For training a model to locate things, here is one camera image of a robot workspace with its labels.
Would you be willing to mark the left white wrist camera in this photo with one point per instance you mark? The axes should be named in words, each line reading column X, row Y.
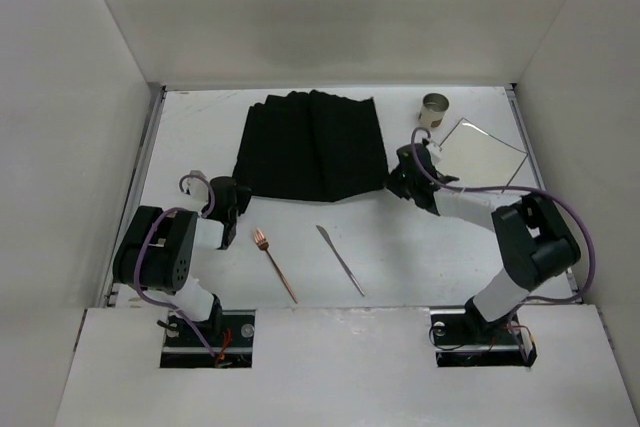
column 196, row 185

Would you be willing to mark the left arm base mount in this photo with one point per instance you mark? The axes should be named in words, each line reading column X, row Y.
column 230, row 341

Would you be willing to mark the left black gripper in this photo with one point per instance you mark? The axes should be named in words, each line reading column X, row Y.
column 228, row 229

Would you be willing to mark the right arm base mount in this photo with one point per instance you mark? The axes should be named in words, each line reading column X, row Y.
column 458, row 344

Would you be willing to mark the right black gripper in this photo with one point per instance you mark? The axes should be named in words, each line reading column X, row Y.
column 400, row 182

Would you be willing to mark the white cup with brown band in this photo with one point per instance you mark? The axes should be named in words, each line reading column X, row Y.
column 433, row 109

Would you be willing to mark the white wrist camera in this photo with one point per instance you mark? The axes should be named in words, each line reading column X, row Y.
column 196, row 185
column 434, row 149

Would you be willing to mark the silver table knife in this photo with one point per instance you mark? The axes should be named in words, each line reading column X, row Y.
column 325, row 235

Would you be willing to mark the copper fork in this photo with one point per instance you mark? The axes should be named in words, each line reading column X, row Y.
column 263, row 245

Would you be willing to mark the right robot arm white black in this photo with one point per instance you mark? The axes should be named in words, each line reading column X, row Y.
column 534, row 241

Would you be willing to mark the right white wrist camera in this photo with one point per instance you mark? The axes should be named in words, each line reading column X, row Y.
column 434, row 149

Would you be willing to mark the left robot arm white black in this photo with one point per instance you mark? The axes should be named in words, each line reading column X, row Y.
column 155, row 255

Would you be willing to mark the white square plate black rim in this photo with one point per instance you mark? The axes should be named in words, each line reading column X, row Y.
column 478, row 158

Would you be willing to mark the black cloth placemat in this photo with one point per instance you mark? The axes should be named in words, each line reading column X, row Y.
column 312, row 146

